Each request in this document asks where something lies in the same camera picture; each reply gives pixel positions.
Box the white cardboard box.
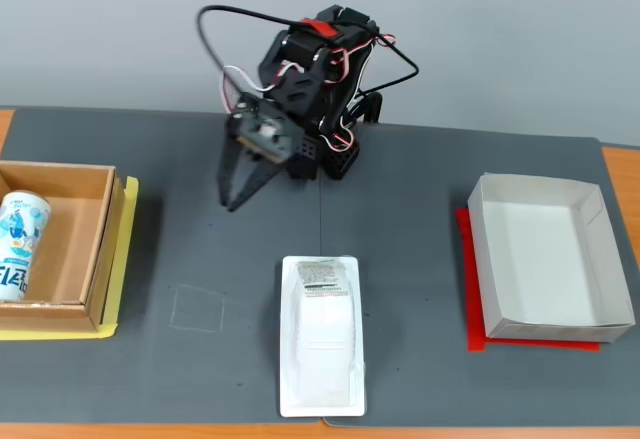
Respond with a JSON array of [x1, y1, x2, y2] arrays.
[[466, 172, 637, 344]]

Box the black camera cable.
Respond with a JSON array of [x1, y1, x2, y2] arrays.
[[195, 4, 421, 106]]

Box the red paper sheet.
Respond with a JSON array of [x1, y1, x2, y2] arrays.
[[454, 207, 601, 353]]

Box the white blue drink can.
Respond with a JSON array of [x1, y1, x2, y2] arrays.
[[0, 189, 53, 303]]

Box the brown cardboard box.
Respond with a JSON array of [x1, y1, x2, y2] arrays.
[[0, 160, 126, 333]]

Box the white plastic blister package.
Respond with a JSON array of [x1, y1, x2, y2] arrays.
[[278, 254, 368, 419]]

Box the red white servo wires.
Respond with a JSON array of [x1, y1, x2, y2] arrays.
[[221, 32, 401, 156]]

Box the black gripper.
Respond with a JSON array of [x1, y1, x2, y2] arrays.
[[215, 92, 319, 213]]

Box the yellow paper sheet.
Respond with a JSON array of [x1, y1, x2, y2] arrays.
[[0, 175, 141, 342]]

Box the red tape strip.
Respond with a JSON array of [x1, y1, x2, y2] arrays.
[[298, 17, 343, 41]]

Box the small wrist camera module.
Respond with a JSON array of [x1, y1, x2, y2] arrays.
[[233, 106, 297, 164]]

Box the dark grey table mat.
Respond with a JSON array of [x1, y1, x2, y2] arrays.
[[0, 107, 640, 428]]

